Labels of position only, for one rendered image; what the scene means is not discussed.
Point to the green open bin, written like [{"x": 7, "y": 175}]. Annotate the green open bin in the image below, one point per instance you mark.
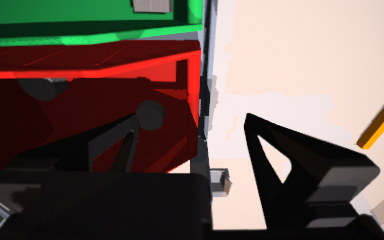
[{"x": 83, "y": 22}]

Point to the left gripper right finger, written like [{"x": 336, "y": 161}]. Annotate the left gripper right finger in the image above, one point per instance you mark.
[{"x": 321, "y": 172}]

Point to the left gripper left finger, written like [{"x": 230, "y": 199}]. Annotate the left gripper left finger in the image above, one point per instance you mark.
[{"x": 77, "y": 152}]

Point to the red bin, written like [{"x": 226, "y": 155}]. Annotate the red bin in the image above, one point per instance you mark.
[{"x": 153, "y": 70}]

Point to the dark grey shelf rack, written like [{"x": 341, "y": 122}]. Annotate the dark grey shelf rack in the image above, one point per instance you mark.
[{"x": 219, "y": 177}]

